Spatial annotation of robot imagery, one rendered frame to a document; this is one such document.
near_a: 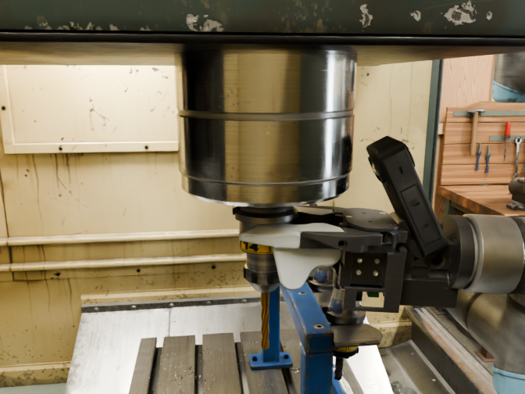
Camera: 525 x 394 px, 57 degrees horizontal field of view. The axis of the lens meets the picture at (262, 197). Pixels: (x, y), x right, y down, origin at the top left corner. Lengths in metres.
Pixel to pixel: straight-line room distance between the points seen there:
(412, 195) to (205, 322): 1.18
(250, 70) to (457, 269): 0.26
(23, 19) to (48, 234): 1.28
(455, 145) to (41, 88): 2.58
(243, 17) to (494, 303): 0.42
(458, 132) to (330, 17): 3.07
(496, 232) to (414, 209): 0.08
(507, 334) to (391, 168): 0.22
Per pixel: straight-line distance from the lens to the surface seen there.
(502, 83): 1.11
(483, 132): 3.47
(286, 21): 0.33
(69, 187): 1.53
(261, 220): 0.43
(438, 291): 0.50
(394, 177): 0.44
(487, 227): 0.49
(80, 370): 1.52
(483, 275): 0.49
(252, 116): 0.37
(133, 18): 0.32
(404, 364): 1.72
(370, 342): 0.69
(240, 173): 0.38
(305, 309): 0.73
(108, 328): 1.59
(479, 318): 0.61
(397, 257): 0.46
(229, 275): 1.57
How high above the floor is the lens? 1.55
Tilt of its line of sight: 13 degrees down
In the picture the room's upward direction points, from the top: straight up
